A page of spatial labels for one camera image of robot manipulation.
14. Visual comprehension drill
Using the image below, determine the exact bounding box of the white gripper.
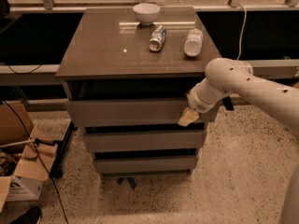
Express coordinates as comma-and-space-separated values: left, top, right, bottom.
178, 78, 230, 127

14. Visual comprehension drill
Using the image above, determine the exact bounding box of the grey top drawer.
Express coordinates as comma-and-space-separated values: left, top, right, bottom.
64, 97, 221, 129

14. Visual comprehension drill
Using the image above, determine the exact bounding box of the grey drawer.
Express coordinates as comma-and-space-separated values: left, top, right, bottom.
64, 97, 221, 129
83, 131, 206, 152
94, 156, 198, 174

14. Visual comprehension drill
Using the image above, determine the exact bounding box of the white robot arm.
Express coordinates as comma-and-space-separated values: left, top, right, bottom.
178, 58, 299, 224

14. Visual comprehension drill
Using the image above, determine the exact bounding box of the grey middle drawer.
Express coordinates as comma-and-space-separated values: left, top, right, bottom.
83, 131, 206, 152

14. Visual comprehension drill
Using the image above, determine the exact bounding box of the grey bottom drawer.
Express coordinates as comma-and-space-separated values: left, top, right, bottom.
94, 156, 198, 174

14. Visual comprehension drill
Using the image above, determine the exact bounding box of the grey drawer cabinet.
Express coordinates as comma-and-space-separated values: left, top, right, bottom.
56, 7, 220, 176

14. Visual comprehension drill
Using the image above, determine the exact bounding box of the open cardboard box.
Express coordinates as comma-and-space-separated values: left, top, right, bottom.
0, 105, 58, 212

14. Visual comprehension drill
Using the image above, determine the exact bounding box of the white plastic bottle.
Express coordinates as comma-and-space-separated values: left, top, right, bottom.
184, 29, 203, 57

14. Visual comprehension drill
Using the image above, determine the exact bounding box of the crushed blue white can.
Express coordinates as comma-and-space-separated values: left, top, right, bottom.
149, 25, 166, 52

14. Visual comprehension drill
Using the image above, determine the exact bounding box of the blue tape cross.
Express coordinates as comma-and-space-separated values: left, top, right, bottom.
117, 177, 137, 190

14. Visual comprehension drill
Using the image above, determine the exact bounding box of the white ceramic bowl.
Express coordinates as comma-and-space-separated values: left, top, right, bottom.
133, 3, 161, 25

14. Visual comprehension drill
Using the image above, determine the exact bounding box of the black metal stand leg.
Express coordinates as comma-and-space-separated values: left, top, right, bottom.
50, 122, 78, 178

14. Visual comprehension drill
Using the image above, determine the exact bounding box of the black shoe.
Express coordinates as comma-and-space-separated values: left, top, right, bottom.
10, 206, 42, 224

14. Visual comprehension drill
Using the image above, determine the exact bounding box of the white hanging cable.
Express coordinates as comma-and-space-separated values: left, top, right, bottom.
235, 3, 248, 62

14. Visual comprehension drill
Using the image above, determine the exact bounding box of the black floor cable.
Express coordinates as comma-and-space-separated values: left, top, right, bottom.
2, 100, 70, 224

